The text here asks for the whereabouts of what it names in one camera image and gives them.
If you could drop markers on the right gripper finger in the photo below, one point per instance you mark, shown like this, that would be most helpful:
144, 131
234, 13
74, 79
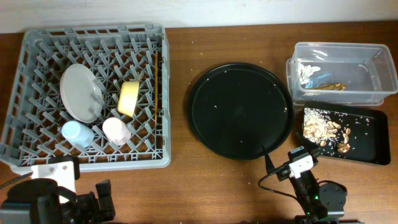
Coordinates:
269, 164
315, 152

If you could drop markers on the yellow bowl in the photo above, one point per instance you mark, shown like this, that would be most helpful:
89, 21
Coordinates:
128, 98

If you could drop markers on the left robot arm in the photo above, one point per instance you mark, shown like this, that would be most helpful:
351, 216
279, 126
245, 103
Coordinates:
92, 207

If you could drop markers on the pink cup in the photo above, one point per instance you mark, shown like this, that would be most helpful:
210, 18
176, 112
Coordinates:
116, 131

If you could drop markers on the grey round plate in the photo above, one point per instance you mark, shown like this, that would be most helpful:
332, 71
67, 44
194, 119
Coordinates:
80, 93

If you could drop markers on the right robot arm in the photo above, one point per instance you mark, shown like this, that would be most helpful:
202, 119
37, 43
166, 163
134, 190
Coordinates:
321, 201

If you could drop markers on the blue cup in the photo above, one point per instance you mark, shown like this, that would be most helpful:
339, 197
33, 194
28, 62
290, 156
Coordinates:
77, 133

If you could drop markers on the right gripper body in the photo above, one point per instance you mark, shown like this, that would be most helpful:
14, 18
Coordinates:
283, 174

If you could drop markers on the food scraps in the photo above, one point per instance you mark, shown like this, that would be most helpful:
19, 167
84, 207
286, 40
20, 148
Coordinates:
335, 132

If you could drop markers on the grey plastic dishwasher rack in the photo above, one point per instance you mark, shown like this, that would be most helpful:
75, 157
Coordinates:
115, 54

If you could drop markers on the gold foil wrapper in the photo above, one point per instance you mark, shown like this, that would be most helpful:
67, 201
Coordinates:
332, 87

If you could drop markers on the round black tray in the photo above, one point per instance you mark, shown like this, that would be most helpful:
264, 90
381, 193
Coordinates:
240, 111

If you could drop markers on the black rectangular tray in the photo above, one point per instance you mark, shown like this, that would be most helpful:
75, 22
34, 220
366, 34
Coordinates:
373, 148

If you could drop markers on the white tissue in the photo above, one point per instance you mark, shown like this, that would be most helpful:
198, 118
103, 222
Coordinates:
305, 72

